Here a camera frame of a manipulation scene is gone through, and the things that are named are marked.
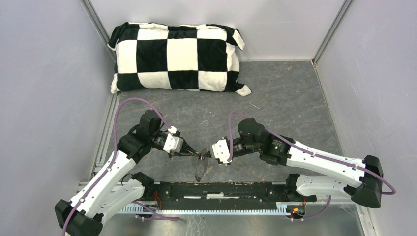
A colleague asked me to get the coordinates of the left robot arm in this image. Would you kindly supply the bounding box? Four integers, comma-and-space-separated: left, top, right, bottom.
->
55, 110, 198, 236

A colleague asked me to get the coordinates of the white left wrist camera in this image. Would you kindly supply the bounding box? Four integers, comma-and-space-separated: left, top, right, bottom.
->
163, 126, 184, 153

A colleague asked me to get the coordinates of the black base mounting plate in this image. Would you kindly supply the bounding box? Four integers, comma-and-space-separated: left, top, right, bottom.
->
136, 182, 317, 210

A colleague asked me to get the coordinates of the white slotted cable duct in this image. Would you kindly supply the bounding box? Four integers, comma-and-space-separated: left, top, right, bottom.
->
119, 204, 300, 216

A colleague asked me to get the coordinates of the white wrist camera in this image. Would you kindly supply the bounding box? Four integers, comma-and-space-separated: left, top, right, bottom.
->
209, 138, 231, 164
163, 126, 184, 153

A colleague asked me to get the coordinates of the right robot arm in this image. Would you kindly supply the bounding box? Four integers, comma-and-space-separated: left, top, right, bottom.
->
209, 118, 383, 208

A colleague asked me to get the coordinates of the aluminium frame rail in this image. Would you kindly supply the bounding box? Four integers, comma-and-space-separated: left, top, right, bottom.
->
142, 177, 356, 202

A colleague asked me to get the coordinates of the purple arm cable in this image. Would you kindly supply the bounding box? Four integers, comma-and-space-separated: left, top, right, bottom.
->
61, 97, 181, 236
227, 110, 396, 222

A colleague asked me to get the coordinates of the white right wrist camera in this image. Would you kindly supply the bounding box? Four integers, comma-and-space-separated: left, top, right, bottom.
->
209, 138, 231, 164

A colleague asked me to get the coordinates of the black and white checkered pillow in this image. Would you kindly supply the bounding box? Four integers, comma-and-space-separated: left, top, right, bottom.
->
108, 22, 251, 96

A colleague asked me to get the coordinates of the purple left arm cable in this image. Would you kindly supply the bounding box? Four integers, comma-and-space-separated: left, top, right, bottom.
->
61, 97, 181, 236

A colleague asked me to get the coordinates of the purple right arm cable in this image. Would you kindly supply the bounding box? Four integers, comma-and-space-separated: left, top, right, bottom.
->
227, 110, 396, 222

